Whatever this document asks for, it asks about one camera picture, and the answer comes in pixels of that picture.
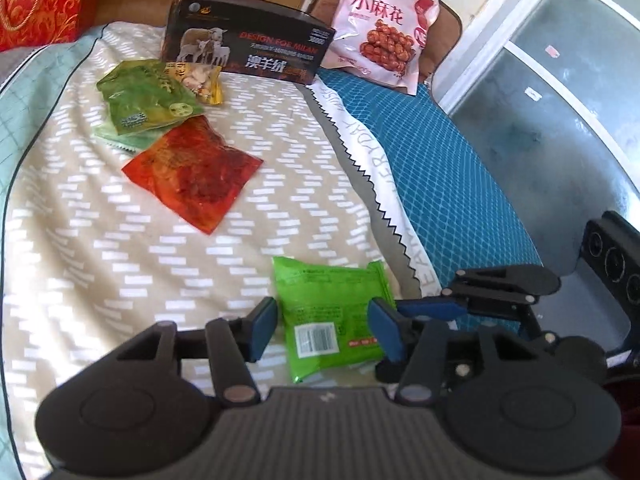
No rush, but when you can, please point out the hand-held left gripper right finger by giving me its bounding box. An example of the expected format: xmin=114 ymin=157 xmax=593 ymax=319
xmin=367 ymin=297 xmax=526 ymax=407

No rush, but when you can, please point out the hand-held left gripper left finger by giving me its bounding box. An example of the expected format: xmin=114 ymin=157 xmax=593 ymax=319
xmin=107 ymin=296 xmax=279 ymax=407

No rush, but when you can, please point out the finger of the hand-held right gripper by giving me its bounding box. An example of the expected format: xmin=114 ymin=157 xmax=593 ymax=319
xmin=444 ymin=264 xmax=562 ymax=307
xmin=395 ymin=296 xmax=527 ymax=323

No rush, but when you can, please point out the bright green snack packet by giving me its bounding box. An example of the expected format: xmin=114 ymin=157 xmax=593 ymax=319
xmin=271 ymin=255 xmax=401 ymax=385

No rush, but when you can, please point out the blue patterned bed sheet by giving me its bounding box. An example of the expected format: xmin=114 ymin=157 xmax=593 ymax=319
xmin=315 ymin=67 xmax=547 ymax=312

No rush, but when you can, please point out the beige patterned quilt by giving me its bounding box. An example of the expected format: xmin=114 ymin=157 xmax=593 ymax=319
xmin=0 ymin=21 xmax=442 ymax=480

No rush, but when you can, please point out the white framed glass door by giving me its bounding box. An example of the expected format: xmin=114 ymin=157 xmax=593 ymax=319
xmin=430 ymin=0 xmax=640 ymax=282

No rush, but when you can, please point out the red snack packet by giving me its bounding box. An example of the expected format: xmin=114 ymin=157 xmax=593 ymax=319
xmin=121 ymin=115 xmax=265 ymax=235

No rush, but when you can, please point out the brown cushioned chair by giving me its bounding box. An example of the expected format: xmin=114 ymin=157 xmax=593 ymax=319
xmin=300 ymin=0 xmax=464 ymax=107

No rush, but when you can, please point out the pale green snack packet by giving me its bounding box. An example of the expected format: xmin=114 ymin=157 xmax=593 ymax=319
xmin=94 ymin=122 xmax=166 ymax=154

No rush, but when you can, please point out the yellow nut snack packet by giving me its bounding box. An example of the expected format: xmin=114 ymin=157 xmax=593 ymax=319
xmin=165 ymin=61 xmax=224 ymax=106

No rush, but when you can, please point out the dark green snack packet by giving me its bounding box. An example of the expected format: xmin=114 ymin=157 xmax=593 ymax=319
xmin=96 ymin=59 xmax=206 ymax=136

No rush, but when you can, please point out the black cardboard box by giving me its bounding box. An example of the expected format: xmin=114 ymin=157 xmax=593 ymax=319
xmin=161 ymin=0 xmax=337 ymax=85

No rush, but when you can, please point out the large pink snack bag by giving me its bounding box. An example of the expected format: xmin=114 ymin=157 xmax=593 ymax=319
xmin=320 ymin=0 xmax=441 ymax=97

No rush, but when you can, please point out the red gift box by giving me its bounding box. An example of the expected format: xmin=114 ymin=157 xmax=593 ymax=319
xmin=0 ymin=0 xmax=101 ymax=52

